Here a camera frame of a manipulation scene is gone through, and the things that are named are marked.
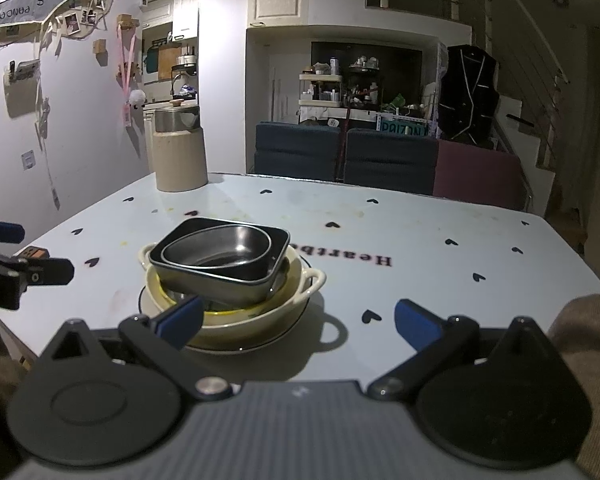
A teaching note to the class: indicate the dark jacket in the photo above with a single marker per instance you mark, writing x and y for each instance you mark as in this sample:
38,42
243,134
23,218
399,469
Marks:
469,90

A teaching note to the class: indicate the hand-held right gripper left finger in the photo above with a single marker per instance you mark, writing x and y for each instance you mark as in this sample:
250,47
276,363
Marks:
180,321

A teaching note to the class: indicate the dark blue chair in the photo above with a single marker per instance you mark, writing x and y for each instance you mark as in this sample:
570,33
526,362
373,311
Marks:
390,162
297,152

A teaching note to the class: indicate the white square plate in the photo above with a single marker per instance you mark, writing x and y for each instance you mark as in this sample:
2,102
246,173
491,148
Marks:
300,323

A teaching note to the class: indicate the steel heart-shaped bowl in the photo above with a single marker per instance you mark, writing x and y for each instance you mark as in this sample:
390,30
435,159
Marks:
220,250

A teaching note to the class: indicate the white fluffy pompom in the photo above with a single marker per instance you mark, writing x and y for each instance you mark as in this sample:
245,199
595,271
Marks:
137,98

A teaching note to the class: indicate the teal sign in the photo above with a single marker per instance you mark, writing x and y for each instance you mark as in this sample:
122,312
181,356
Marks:
402,127

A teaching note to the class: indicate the floral yellow-rimmed bowl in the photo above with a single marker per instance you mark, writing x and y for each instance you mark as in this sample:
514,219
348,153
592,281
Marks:
250,332

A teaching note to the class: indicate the beige canister with lid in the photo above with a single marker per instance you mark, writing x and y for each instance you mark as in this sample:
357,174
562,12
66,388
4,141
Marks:
180,160

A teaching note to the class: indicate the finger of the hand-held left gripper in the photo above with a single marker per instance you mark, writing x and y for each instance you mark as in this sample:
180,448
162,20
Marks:
50,271
2,231

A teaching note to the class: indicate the white shelf rack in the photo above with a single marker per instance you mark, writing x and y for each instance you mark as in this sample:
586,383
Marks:
320,91

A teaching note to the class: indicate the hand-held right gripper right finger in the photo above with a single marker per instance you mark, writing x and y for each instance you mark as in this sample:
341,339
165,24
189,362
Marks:
419,327

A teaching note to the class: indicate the white kitchen cabinet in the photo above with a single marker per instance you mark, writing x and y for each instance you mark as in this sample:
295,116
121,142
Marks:
172,10

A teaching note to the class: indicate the white wall socket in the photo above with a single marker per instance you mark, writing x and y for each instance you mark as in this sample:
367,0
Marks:
28,159

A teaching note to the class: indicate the pink ribbon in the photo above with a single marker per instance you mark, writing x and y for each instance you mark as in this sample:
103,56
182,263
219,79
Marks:
126,70

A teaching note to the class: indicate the maroon chair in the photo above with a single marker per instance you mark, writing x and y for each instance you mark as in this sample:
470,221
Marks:
480,175

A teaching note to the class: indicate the person's right forearm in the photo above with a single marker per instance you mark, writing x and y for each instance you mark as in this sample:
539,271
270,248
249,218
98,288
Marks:
590,385

